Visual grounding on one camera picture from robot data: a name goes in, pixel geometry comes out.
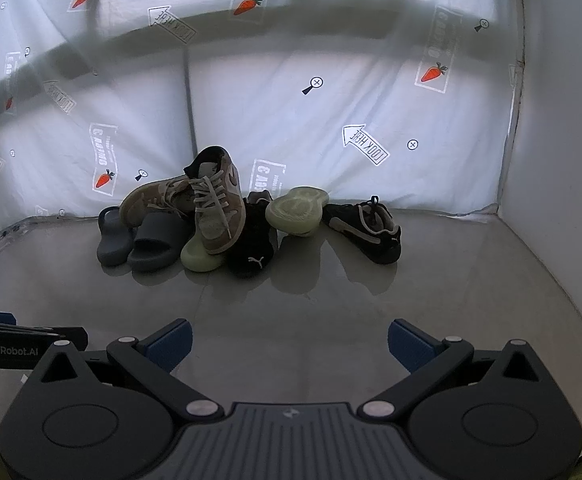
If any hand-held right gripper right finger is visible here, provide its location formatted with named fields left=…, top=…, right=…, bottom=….
left=357, top=318, right=559, bottom=421

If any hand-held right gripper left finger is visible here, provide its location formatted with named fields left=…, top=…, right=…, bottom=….
left=23, top=318, right=224, bottom=421

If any pale green slide sandal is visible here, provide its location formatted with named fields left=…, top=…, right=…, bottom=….
left=265, top=186, right=330, bottom=238
left=180, top=232, right=232, bottom=272

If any grey slide sandal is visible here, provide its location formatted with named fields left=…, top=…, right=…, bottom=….
left=96, top=205, right=138, bottom=267
left=127, top=211, right=195, bottom=274

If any black sneaker with tan trim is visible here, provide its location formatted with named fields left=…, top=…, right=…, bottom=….
left=322, top=197, right=402, bottom=265

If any black sneaker with white stripe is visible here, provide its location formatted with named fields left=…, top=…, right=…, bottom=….
left=228, top=190, right=278, bottom=280

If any tan lace-up sneaker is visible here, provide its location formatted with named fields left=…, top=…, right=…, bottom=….
left=119, top=175, right=196, bottom=227
left=183, top=146, right=247, bottom=255

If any white printed plastic sheet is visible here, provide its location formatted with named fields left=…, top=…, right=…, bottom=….
left=0, top=0, right=528, bottom=223

